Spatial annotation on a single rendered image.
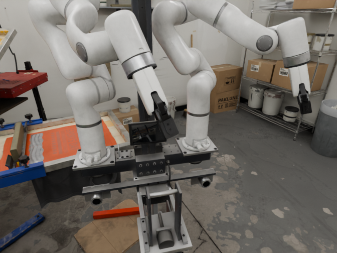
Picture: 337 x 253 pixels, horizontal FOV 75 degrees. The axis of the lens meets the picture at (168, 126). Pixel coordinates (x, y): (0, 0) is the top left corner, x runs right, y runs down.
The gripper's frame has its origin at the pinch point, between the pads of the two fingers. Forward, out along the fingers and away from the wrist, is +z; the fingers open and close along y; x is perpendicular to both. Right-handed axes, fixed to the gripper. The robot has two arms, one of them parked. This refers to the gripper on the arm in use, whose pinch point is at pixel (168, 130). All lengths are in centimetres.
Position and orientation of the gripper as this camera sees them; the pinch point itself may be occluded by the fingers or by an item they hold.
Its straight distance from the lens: 52.8
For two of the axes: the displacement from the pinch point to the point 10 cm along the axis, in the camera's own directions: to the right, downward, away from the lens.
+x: 9.1, -4.1, 0.9
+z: 4.0, 9.1, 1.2
